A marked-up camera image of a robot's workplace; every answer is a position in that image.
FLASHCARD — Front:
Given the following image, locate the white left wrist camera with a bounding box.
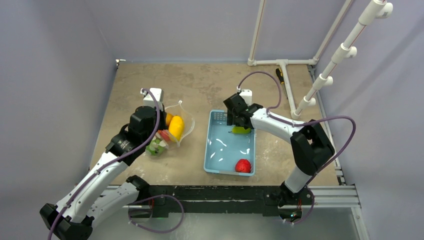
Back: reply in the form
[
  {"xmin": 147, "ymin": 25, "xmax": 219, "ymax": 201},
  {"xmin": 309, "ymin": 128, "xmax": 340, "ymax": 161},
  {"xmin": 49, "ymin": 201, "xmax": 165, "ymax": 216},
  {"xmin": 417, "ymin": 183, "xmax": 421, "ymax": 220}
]
[{"xmin": 140, "ymin": 87, "xmax": 164, "ymax": 111}]

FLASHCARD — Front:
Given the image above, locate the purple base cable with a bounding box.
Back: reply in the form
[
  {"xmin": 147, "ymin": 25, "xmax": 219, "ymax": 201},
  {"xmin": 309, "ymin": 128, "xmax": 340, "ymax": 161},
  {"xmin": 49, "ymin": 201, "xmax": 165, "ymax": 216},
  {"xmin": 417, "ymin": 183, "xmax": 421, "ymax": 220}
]
[{"xmin": 127, "ymin": 193, "xmax": 185, "ymax": 234}]

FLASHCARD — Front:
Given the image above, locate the clear polka dot zip bag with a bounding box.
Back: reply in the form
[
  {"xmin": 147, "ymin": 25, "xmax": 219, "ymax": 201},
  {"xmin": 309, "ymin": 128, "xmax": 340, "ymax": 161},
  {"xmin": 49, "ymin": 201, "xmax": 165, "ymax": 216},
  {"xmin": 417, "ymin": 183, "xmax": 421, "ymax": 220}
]
[{"xmin": 144, "ymin": 99, "xmax": 195, "ymax": 158}]

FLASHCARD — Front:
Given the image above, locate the red textured strawberry fruit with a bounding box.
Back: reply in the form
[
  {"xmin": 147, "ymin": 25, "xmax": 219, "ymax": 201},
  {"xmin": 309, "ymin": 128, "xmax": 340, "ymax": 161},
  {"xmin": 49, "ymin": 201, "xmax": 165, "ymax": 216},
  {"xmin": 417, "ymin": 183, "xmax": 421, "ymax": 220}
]
[{"xmin": 234, "ymin": 158, "xmax": 252, "ymax": 173}]

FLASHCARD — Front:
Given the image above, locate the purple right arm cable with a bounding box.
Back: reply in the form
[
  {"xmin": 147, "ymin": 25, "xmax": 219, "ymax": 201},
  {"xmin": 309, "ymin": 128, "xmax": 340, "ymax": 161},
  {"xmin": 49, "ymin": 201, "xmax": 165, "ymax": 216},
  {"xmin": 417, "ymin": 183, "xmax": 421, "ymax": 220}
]
[{"xmin": 237, "ymin": 71, "xmax": 357, "ymax": 226}]

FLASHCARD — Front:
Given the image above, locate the yellow black screwdriver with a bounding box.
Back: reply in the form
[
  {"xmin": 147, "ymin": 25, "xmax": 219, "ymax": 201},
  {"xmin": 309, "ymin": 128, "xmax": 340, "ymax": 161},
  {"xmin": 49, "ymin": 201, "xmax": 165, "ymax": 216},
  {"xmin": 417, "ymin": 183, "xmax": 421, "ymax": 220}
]
[{"xmin": 275, "ymin": 68, "xmax": 285, "ymax": 85}]

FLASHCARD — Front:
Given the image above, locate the red apple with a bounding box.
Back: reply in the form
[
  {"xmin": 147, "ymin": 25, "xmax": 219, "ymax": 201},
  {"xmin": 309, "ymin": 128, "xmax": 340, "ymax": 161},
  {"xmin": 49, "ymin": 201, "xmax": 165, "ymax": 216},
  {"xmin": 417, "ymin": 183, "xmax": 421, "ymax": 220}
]
[{"xmin": 157, "ymin": 130, "xmax": 171, "ymax": 142}]

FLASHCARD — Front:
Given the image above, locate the light blue plastic basket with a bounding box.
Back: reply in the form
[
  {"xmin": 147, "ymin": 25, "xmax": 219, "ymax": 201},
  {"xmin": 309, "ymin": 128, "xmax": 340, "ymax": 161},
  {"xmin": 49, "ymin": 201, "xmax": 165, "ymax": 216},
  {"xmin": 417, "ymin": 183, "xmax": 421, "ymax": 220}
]
[{"xmin": 203, "ymin": 109, "xmax": 256, "ymax": 177}]

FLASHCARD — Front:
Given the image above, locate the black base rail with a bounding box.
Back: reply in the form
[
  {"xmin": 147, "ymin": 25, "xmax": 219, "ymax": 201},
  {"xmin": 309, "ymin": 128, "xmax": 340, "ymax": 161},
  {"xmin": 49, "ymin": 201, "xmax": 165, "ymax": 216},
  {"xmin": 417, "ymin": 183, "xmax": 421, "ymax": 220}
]
[{"xmin": 129, "ymin": 185, "xmax": 314, "ymax": 220}]

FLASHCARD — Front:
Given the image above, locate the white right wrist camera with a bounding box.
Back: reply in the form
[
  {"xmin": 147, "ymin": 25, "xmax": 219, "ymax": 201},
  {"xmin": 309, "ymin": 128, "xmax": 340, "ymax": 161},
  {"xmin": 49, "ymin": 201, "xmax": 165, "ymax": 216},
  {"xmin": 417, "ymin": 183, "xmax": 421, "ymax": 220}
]
[{"xmin": 237, "ymin": 87, "xmax": 253, "ymax": 107}]

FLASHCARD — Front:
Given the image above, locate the green fruit with black stripe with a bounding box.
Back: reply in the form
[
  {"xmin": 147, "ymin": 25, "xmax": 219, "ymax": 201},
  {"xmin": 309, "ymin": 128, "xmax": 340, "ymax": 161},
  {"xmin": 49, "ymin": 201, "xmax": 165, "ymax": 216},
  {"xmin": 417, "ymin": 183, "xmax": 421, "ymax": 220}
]
[{"xmin": 145, "ymin": 138, "xmax": 168, "ymax": 157}]

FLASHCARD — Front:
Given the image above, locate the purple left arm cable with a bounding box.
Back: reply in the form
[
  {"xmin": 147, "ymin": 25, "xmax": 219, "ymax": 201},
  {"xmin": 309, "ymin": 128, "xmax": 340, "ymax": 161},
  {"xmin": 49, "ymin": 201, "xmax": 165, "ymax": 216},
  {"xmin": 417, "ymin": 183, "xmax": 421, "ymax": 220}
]
[{"xmin": 46, "ymin": 87, "xmax": 162, "ymax": 240}]

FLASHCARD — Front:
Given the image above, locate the orange fruit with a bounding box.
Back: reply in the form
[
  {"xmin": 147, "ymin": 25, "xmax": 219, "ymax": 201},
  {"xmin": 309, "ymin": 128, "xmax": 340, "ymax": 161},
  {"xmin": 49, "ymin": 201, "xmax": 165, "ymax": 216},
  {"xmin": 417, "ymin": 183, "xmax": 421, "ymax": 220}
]
[{"xmin": 165, "ymin": 113, "xmax": 174, "ymax": 127}]

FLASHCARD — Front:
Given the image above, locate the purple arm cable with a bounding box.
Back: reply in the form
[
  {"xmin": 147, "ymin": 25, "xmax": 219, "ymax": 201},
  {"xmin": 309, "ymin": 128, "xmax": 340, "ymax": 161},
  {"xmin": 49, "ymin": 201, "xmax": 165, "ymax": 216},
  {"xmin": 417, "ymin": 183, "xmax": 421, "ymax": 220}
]
[
  {"xmin": 46, "ymin": 87, "xmax": 162, "ymax": 240},
  {"xmin": 237, "ymin": 71, "xmax": 357, "ymax": 226}
]

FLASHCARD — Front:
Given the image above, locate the green pear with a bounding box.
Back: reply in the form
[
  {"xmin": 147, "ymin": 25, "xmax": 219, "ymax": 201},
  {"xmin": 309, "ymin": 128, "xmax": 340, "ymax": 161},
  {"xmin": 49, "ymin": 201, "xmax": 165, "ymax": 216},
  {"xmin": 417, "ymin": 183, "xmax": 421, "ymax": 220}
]
[{"xmin": 230, "ymin": 126, "xmax": 252, "ymax": 135}]

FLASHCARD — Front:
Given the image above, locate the elongated yellow mango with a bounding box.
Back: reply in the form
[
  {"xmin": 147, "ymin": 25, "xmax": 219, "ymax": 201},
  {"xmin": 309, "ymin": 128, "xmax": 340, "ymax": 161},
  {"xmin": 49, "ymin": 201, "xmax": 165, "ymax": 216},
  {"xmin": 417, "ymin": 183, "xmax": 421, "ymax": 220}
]
[{"xmin": 168, "ymin": 115, "xmax": 185, "ymax": 142}]

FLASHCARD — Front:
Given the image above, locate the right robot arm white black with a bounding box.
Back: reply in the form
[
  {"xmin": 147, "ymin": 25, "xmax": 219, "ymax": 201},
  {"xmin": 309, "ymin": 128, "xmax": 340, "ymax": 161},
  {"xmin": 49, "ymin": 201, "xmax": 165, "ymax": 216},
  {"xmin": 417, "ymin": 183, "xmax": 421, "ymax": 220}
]
[{"xmin": 223, "ymin": 93, "xmax": 335, "ymax": 204}]

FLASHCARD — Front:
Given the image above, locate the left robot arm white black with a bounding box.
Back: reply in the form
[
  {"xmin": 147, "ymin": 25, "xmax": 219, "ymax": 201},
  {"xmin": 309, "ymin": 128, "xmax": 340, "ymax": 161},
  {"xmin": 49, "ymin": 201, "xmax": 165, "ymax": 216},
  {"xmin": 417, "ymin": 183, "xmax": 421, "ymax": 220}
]
[{"xmin": 39, "ymin": 105, "xmax": 166, "ymax": 240}]

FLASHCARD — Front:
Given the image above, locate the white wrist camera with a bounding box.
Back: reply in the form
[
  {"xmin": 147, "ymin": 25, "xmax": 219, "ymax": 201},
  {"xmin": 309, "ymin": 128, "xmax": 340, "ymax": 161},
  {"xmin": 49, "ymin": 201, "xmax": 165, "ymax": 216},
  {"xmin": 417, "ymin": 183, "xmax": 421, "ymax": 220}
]
[
  {"xmin": 237, "ymin": 87, "xmax": 253, "ymax": 107},
  {"xmin": 140, "ymin": 87, "xmax": 164, "ymax": 111}
]

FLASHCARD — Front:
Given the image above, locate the white PVC pipe frame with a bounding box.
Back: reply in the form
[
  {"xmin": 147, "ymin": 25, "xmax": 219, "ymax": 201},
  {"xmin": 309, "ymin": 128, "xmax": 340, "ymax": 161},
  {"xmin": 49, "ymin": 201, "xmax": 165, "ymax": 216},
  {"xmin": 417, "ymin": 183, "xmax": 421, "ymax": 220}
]
[{"xmin": 247, "ymin": 0, "xmax": 394, "ymax": 120}]

